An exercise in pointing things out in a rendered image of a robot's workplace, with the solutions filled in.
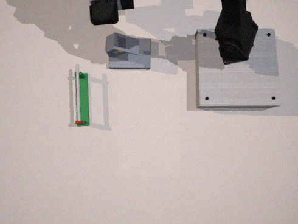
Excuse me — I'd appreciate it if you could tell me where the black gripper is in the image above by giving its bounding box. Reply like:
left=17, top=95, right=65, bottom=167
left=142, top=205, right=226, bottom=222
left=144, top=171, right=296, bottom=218
left=89, top=0, right=119, bottom=25

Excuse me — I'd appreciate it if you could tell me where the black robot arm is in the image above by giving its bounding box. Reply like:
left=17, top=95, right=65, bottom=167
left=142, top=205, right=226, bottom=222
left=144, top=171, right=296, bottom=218
left=214, top=0, right=258, bottom=65

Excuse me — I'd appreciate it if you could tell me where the grey pin with red cap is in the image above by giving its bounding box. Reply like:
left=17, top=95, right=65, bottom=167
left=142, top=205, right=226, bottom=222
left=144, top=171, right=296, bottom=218
left=75, top=64, right=82, bottom=124

